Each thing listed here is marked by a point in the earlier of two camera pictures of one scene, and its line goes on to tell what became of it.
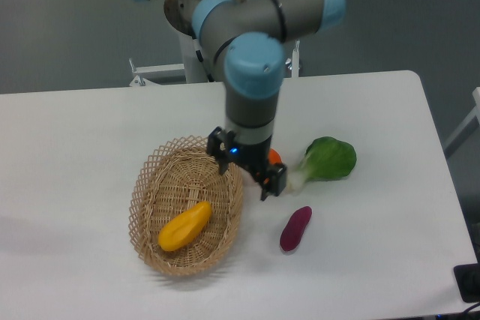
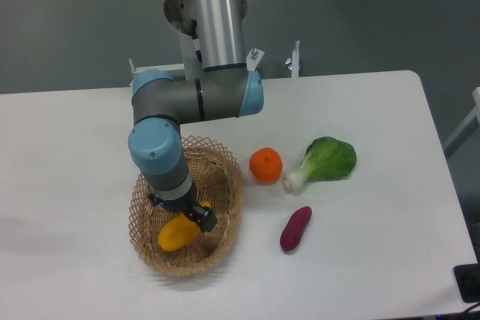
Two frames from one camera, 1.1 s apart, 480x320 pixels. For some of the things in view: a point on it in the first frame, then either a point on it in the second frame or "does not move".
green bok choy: x=325 y=159 does not move
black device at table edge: x=467 y=278 does not move
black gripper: x=253 y=157 → x=205 y=216
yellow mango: x=184 y=227 does not move
